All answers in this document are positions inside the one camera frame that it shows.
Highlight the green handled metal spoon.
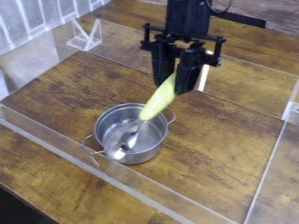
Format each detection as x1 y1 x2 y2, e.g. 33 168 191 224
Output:
106 73 176 161

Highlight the stainless steel pot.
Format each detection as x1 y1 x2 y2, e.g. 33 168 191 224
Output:
83 103 176 165

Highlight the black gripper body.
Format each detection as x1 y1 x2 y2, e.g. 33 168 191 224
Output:
140 23 226 67

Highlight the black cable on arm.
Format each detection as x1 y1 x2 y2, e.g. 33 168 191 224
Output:
204 0 234 14

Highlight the black bar in background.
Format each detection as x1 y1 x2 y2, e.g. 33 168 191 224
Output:
211 11 267 28

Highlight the clear acrylic enclosure wall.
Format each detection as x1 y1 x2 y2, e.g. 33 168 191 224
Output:
0 103 238 224

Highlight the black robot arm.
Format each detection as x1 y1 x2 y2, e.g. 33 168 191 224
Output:
140 0 228 95

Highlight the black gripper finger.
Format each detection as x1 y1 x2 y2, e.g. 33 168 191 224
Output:
175 55 203 95
152 45 175 87

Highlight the clear acrylic triangular stand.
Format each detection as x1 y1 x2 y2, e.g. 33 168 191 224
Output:
67 18 103 52

